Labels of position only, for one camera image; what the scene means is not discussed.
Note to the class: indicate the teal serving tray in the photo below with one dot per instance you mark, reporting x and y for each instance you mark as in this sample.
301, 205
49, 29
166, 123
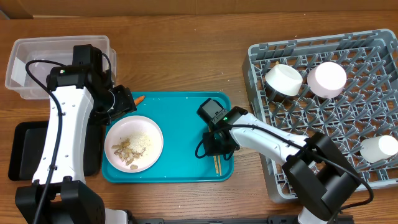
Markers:
175, 112

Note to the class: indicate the pink plate with food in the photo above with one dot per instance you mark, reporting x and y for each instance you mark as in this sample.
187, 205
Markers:
133, 144

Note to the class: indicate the white bowl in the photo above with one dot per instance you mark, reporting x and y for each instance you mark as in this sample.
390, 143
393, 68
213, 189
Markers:
284, 79

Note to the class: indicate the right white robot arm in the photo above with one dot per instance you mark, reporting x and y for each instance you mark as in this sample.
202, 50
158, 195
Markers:
320, 175

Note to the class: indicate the grey dishwasher rack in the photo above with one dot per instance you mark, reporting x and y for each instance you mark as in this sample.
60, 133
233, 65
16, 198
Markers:
366, 108

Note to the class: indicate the black tray bin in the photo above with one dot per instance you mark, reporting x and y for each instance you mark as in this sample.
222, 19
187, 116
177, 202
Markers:
28, 146

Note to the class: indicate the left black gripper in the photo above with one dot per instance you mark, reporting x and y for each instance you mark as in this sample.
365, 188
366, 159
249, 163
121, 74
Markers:
126, 102

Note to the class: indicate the wooden chopstick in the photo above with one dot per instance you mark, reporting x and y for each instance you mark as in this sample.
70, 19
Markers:
216, 164
218, 161

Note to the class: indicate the white paper cup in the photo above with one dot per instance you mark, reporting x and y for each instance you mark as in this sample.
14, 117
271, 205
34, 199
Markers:
378, 148

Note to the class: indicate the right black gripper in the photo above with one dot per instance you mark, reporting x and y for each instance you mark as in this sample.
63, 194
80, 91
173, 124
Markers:
214, 149

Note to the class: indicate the orange carrot piece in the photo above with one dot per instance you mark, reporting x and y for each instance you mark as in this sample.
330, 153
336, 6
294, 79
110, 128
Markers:
139, 100

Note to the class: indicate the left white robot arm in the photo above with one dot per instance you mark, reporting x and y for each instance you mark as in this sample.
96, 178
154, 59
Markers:
80, 93

